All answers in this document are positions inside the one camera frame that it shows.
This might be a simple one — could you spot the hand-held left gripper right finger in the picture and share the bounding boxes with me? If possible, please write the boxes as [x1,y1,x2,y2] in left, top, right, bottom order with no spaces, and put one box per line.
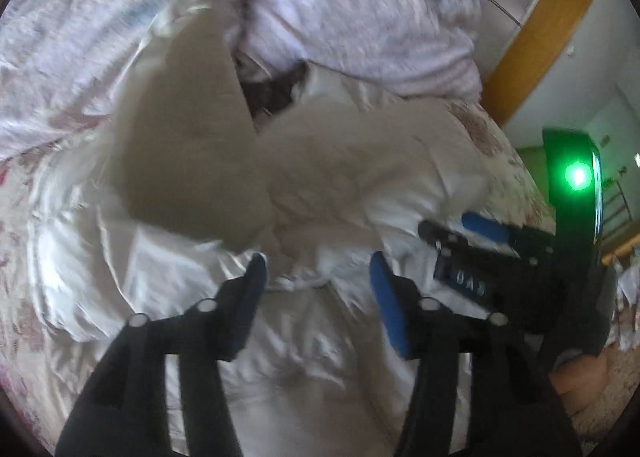
[369,251,583,457]

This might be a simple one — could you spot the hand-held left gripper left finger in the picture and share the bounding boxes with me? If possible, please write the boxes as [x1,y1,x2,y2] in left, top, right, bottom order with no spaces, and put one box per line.
[54,252,271,457]

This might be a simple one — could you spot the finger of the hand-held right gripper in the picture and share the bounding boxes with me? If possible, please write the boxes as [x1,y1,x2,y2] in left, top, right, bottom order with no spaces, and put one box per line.
[418,220,483,259]
[461,212,557,259]

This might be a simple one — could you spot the cream padded jacket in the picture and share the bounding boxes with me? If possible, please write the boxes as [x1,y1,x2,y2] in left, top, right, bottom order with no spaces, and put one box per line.
[27,7,506,457]

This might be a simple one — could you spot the person's right forearm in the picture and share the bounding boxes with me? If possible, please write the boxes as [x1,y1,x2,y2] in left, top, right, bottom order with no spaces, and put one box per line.
[550,356,608,415]

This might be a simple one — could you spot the lavender quilt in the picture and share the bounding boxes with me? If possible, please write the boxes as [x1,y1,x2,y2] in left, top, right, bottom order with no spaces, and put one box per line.
[0,0,501,162]

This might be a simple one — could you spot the floral bed sheet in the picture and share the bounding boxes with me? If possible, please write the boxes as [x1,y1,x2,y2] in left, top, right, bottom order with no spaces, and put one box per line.
[0,97,556,457]

